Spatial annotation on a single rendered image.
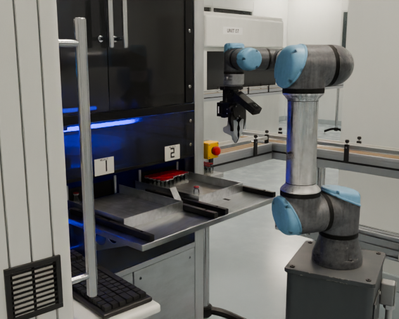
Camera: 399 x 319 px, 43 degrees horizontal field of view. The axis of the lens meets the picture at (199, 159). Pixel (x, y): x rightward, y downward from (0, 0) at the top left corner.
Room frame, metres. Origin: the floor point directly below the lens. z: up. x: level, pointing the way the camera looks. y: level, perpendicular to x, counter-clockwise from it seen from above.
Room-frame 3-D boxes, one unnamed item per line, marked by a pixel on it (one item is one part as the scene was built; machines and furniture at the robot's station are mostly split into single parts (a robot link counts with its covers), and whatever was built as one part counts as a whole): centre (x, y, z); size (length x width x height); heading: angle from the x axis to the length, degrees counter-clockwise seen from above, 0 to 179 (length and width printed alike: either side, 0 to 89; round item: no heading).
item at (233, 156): (2.52, -0.12, 0.92); 0.69 x 0.16 x 0.16; 138
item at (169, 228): (1.77, 0.10, 0.87); 0.70 x 0.48 x 0.02; 138
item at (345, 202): (1.46, -0.41, 0.96); 0.13 x 0.12 x 0.14; 110
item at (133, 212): (1.69, 0.27, 0.90); 0.34 x 0.26 x 0.04; 48
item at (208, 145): (2.21, -0.04, 0.99); 0.08 x 0.07 x 0.07; 48
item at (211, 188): (1.94, 0.04, 0.90); 0.34 x 0.26 x 0.04; 48
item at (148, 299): (1.27, 0.30, 0.82); 0.40 x 0.14 x 0.02; 42
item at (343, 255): (1.46, -0.42, 0.84); 0.15 x 0.15 x 0.10
